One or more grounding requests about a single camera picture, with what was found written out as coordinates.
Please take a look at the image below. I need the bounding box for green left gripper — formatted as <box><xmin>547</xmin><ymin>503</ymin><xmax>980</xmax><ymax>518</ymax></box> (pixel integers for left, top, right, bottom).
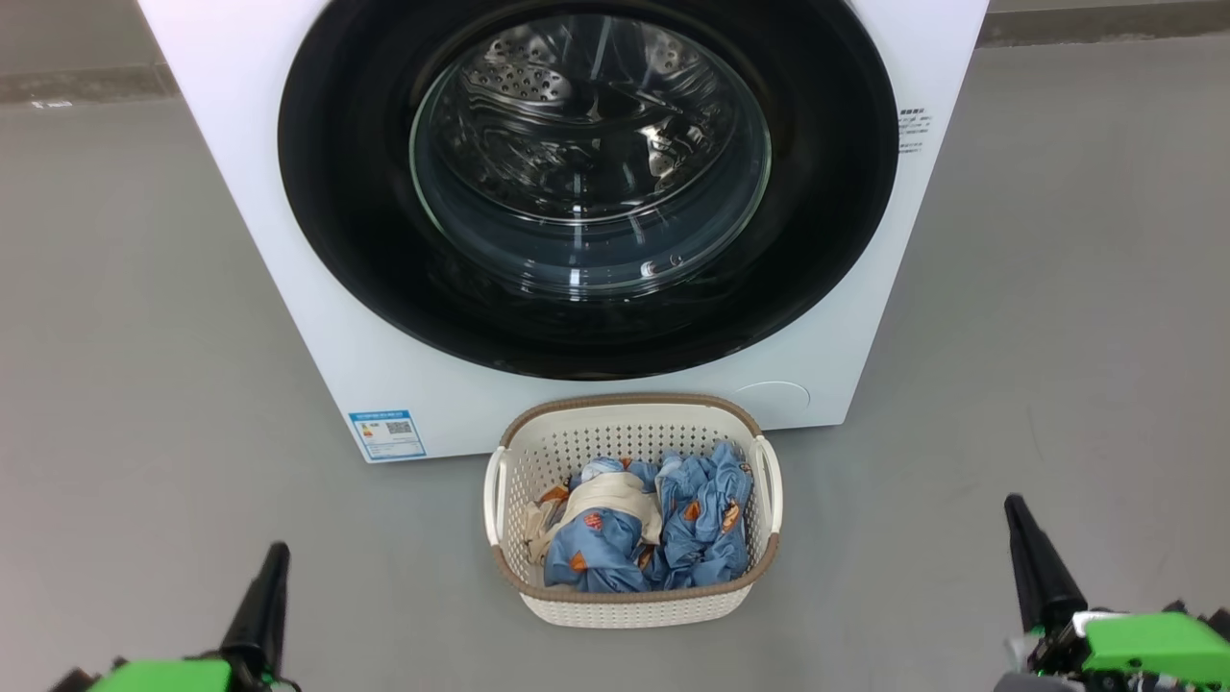
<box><xmin>86</xmin><ymin>541</ymin><xmax>301</xmax><ymax>692</ymax></box>

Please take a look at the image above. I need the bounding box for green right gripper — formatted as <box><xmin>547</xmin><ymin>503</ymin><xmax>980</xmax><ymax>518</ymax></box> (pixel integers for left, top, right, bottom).
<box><xmin>999</xmin><ymin>494</ymin><xmax>1230</xmax><ymax>692</ymax></box>

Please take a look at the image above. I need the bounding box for blue printed garment beige lining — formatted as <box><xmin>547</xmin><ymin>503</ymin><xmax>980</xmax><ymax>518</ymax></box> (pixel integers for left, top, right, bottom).
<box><xmin>524</xmin><ymin>457</ymin><xmax>664</xmax><ymax>594</ymax></box>

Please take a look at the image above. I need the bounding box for black round glass washer door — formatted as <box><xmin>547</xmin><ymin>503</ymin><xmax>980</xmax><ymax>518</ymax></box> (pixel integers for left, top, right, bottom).
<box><xmin>278</xmin><ymin>0</ymin><xmax>900</xmax><ymax>382</ymax></box>

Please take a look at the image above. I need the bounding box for white front-load washing machine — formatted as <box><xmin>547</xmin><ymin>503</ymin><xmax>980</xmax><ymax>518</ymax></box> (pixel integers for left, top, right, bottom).
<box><xmin>137</xmin><ymin>0</ymin><xmax>991</xmax><ymax>464</ymax></box>

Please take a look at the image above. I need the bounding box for stainless steel washing machine drum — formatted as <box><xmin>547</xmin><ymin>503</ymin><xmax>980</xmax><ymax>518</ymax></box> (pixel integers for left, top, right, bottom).
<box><xmin>413</xmin><ymin>14</ymin><xmax>770</xmax><ymax>289</ymax></box>

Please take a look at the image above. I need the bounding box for blue energy label sticker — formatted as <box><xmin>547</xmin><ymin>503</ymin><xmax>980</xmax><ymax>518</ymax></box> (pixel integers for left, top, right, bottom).
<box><xmin>348</xmin><ymin>410</ymin><xmax>427</xmax><ymax>462</ymax></box>

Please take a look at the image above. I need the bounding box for round white filter cover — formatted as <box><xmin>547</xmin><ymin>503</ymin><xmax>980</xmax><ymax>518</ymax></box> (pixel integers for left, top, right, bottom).
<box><xmin>732</xmin><ymin>381</ymin><xmax>811</xmax><ymax>424</ymax></box>

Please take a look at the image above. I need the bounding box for cream perforated laundry basket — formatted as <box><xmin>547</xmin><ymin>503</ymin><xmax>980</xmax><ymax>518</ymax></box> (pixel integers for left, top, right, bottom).
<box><xmin>483</xmin><ymin>392</ymin><xmax>784</xmax><ymax>630</ymax></box>

